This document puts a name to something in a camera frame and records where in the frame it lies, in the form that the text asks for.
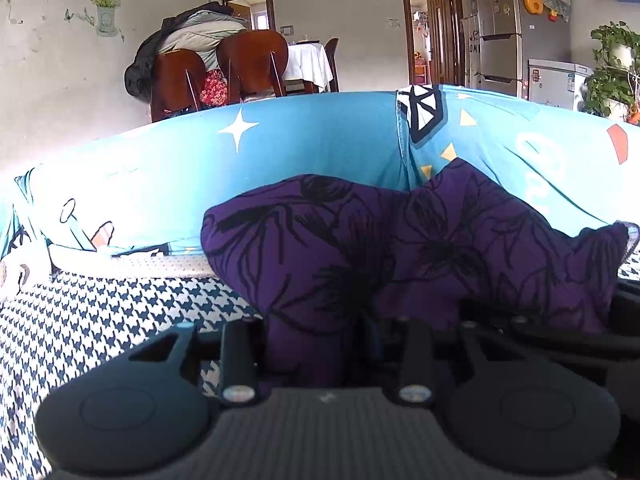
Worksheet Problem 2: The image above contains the purple floral red-lined garment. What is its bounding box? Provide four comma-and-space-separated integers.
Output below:
201, 162, 630, 387

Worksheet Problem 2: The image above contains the white chest freezer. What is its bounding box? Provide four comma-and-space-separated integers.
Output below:
528, 58, 593, 112

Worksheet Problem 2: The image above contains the green potted plant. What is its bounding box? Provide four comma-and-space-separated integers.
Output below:
582, 21, 639, 126

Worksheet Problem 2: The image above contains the silver refrigerator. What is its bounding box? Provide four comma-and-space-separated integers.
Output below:
470, 0, 572, 99

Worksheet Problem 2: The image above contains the dark wooden chair behind table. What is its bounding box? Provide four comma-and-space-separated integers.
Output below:
324, 37, 340, 92

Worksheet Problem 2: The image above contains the white clothed dining table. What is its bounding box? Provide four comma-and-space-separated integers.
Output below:
283, 44, 334, 92

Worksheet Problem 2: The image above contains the brown wooden chair right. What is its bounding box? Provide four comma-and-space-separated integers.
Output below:
217, 29, 288, 104

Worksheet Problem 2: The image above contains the brown wooden chair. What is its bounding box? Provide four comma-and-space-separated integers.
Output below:
151, 50, 206, 122
217, 29, 288, 104

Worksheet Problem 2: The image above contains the blue cartoon print sofa backrest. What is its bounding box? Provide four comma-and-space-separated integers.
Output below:
1, 84, 639, 264

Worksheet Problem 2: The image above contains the houndstooth sofa seat cover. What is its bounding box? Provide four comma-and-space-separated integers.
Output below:
1, 270, 639, 479

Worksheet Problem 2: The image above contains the brown wooden chair left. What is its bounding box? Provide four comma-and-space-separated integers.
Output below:
151, 50, 206, 122

